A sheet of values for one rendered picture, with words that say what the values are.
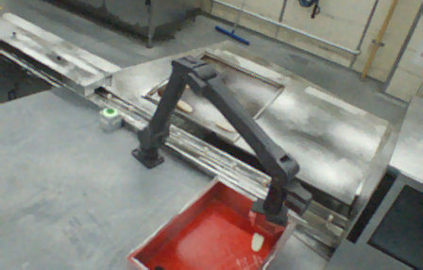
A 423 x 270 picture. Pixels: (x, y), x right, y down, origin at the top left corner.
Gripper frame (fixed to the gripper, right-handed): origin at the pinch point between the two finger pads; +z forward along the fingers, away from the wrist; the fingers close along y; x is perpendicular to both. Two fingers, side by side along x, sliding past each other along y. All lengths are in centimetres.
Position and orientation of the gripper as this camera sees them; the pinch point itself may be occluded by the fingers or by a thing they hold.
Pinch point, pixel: (263, 227)
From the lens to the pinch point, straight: 124.3
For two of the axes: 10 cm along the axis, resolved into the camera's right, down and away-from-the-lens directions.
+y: 9.4, 3.0, -1.8
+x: 3.2, -5.0, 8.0
